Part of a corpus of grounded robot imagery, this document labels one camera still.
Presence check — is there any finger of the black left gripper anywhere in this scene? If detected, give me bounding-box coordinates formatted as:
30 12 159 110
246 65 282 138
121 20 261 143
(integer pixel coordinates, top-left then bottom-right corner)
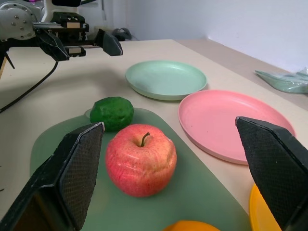
94 28 123 57
35 28 71 62

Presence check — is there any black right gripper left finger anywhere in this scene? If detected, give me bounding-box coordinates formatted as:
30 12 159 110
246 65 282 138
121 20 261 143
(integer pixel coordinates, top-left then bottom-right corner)
0 121 105 231

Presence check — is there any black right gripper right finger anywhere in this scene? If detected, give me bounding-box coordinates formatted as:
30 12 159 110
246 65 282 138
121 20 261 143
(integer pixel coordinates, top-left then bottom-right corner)
235 116 308 231

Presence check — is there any yellow plate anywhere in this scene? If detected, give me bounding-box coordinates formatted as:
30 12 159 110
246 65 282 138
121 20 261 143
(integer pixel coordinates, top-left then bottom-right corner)
249 183 283 231

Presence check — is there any light green plate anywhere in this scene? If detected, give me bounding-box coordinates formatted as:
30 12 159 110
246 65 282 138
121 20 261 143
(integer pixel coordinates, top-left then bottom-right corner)
125 60 208 101

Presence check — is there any pink plate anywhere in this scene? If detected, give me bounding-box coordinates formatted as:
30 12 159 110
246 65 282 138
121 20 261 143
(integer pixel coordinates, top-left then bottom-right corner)
178 90 296 166

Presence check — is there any orange fruit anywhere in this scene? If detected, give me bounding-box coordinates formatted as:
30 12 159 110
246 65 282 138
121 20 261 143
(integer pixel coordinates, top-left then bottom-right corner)
163 220 221 231

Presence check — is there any dark grey background object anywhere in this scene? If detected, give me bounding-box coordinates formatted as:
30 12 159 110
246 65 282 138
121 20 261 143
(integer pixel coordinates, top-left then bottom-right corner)
112 28 132 41

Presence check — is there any green lime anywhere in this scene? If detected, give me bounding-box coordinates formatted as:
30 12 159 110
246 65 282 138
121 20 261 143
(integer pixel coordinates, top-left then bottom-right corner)
90 96 134 132

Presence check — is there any red apple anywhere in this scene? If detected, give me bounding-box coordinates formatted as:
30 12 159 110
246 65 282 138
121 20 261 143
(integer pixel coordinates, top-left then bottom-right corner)
105 124 178 198

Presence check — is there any green cutting board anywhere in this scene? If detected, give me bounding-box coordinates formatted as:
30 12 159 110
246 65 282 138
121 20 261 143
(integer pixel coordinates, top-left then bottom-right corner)
30 107 252 231

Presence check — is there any clear bag of green items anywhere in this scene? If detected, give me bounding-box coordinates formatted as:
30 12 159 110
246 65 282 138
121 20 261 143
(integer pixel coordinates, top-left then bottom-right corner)
254 67 308 94

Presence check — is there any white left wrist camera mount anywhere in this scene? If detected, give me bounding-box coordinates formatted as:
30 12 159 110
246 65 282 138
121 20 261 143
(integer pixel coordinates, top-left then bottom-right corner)
40 0 82 23

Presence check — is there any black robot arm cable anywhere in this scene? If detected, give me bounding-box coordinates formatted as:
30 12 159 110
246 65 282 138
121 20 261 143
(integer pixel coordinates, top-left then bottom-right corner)
0 60 60 114

